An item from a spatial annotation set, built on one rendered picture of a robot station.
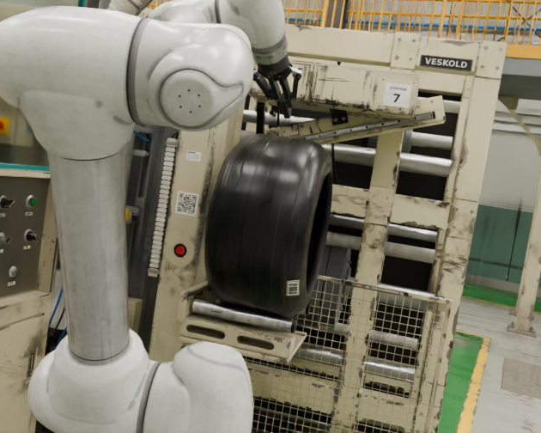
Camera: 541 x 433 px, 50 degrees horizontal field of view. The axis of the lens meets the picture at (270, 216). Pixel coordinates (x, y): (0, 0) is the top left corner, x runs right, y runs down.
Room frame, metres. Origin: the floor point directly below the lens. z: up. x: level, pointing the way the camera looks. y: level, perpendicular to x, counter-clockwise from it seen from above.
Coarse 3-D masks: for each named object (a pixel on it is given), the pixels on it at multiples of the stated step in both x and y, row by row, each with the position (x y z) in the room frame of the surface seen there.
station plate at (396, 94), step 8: (392, 88) 2.08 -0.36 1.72; (400, 88) 2.08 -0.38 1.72; (408, 88) 2.07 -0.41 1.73; (384, 96) 2.09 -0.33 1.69; (392, 96) 2.08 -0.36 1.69; (400, 96) 2.08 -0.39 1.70; (408, 96) 2.07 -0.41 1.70; (384, 104) 2.09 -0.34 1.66; (392, 104) 2.08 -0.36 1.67; (400, 104) 2.07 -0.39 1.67; (408, 104) 2.07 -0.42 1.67
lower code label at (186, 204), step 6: (180, 192) 1.96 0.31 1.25; (186, 192) 1.96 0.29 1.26; (180, 198) 1.96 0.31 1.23; (186, 198) 1.96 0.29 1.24; (192, 198) 1.95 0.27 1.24; (180, 204) 1.96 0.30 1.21; (186, 204) 1.96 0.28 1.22; (192, 204) 1.95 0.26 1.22; (180, 210) 1.96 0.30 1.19; (186, 210) 1.95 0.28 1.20; (192, 210) 1.95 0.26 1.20
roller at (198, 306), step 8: (192, 304) 1.87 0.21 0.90; (200, 304) 1.86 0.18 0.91; (208, 304) 1.86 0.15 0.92; (216, 304) 1.86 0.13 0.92; (224, 304) 1.86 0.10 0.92; (200, 312) 1.86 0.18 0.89; (208, 312) 1.85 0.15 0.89; (216, 312) 1.84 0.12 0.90; (224, 312) 1.84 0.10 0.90; (232, 312) 1.83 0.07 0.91; (240, 312) 1.83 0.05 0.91; (248, 312) 1.83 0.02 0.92; (256, 312) 1.83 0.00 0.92; (240, 320) 1.83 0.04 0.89; (248, 320) 1.82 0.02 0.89; (256, 320) 1.81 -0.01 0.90; (264, 320) 1.81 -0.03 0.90; (272, 320) 1.80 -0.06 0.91; (280, 320) 1.80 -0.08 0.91; (288, 320) 1.80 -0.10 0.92; (272, 328) 1.81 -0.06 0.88; (280, 328) 1.80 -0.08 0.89; (288, 328) 1.79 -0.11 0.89
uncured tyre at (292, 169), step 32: (256, 160) 1.77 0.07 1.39; (288, 160) 1.76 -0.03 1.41; (320, 160) 1.83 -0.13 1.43; (224, 192) 1.73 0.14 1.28; (256, 192) 1.71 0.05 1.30; (288, 192) 1.69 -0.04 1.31; (320, 192) 2.18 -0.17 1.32; (224, 224) 1.70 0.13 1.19; (256, 224) 1.68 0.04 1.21; (288, 224) 1.67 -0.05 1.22; (320, 224) 2.18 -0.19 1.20; (224, 256) 1.71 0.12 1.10; (256, 256) 1.69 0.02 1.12; (288, 256) 1.67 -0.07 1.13; (320, 256) 2.12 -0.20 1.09; (224, 288) 1.77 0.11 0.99; (256, 288) 1.73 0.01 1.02
